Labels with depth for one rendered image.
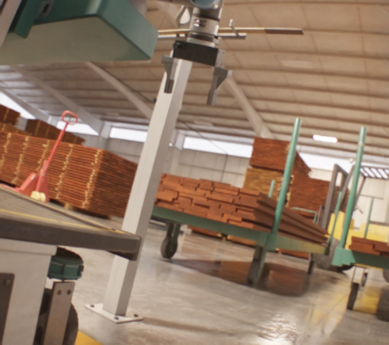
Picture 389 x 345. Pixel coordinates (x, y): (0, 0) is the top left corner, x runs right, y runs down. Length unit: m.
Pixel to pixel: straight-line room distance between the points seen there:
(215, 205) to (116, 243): 1.97
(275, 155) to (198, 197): 8.11
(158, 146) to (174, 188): 1.52
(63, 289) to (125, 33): 0.44
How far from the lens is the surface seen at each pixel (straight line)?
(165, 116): 1.28
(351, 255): 2.56
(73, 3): 0.64
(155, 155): 1.25
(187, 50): 1.03
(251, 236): 2.71
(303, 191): 10.24
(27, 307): 0.54
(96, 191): 6.20
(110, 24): 0.60
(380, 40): 13.48
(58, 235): 0.53
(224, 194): 2.58
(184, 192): 2.71
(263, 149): 10.80
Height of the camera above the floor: 0.39
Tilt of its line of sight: 9 degrees up
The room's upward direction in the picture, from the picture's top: 15 degrees clockwise
